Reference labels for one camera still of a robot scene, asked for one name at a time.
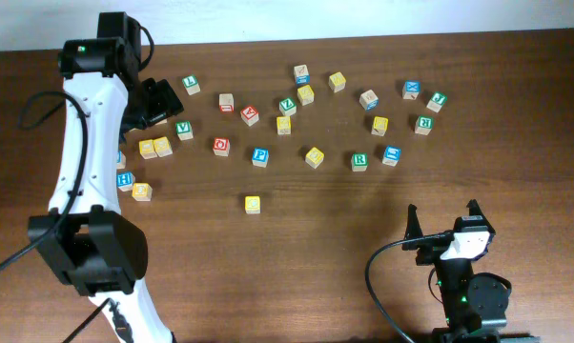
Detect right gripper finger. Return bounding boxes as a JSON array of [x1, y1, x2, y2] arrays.
[[465, 199, 487, 223], [404, 204, 423, 240]]

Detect green V block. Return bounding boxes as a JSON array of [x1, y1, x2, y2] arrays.
[[175, 121, 194, 141]]

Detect green r block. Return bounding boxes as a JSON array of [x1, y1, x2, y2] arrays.
[[414, 116, 434, 135], [351, 153, 369, 172]]

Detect blue P block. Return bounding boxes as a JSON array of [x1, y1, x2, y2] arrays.
[[252, 148, 269, 168]]

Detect yellow C block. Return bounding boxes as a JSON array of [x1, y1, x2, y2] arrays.
[[245, 195, 261, 214]]

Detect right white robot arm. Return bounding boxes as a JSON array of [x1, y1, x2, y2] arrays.
[[404, 199, 541, 343]]

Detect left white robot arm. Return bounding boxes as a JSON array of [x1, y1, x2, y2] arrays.
[[28, 12, 183, 342]]

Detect green L block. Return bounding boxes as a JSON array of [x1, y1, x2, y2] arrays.
[[182, 74, 201, 95]]

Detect yellow G block pair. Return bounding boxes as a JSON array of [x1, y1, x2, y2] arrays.
[[154, 136, 173, 157]]

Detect yellow O block pair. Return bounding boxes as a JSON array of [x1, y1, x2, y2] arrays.
[[138, 139, 157, 159]]

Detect plain block red side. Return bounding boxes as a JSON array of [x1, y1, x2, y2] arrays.
[[218, 93, 235, 112]]

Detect blue H block upper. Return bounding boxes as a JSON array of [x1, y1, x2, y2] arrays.
[[116, 151, 126, 170]]

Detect blue h block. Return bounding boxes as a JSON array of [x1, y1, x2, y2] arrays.
[[116, 151, 126, 170], [116, 171, 135, 192]]

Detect blue S block right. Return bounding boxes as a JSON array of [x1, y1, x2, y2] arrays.
[[382, 146, 401, 167]]

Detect red O block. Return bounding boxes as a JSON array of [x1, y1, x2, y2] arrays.
[[213, 137, 231, 157]]

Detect blue H block lower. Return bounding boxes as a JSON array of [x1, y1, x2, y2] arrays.
[[116, 171, 135, 192]]

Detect yellow O block left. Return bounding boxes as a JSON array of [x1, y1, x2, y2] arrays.
[[132, 183, 153, 201]]

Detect red A block tilted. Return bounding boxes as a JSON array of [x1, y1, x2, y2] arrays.
[[240, 106, 259, 127]]

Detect green J block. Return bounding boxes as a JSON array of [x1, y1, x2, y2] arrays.
[[426, 91, 447, 113]]

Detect yellow block centre lower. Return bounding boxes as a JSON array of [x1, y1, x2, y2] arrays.
[[305, 147, 324, 169]]

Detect yellow block below Z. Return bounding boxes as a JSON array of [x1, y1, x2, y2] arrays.
[[277, 116, 292, 135]]

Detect green Z block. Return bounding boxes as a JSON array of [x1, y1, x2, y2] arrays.
[[278, 97, 297, 116]]

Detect blue X block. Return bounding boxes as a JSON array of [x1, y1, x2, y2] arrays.
[[402, 80, 420, 100]]

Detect plain block right centre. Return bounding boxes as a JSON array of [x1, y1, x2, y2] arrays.
[[359, 90, 379, 111]]

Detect plain block blue side top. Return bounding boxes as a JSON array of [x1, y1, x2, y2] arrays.
[[294, 65, 310, 85]]

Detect yellow block above Z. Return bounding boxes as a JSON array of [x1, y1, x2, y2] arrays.
[[297, 85, 315, 106]]

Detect yellow block top right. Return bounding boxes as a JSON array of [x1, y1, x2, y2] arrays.
[[328, 71, 346, 92]]

